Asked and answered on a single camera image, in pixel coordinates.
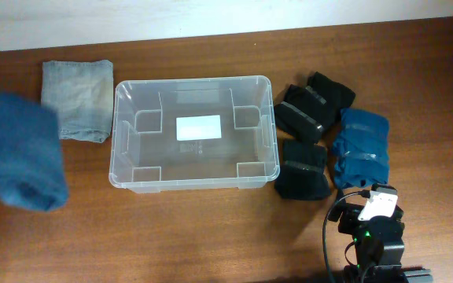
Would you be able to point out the black garment bundle upper right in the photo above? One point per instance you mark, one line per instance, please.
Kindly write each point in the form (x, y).
(339, 95)

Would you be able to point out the white label in container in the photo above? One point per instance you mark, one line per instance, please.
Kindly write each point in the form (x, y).
(198, 128)

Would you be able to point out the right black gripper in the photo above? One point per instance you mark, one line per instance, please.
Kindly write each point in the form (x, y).
(351, 220)

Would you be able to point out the black garment bundle lower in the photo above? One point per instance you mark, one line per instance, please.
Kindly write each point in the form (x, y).
(302, 175)

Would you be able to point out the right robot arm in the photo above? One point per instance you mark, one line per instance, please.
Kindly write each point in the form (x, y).
(378, 245)

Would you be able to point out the clear plastic storage container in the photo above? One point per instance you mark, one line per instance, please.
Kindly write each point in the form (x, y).
(146, 156)

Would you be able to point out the black garment bundle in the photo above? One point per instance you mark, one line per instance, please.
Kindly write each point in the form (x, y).
(302, 175)
(339, 95)

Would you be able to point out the dark blue jeans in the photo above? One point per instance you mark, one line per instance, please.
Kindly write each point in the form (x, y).
(31, 162)

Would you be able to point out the black garment bundle taped middle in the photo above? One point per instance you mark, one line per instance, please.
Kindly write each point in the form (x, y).
(305, 114)

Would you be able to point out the light blue jeans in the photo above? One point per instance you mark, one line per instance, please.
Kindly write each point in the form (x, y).
(82, 95)

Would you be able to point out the blue taped garment bundle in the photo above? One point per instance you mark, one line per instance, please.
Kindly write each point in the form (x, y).
(361, 149)

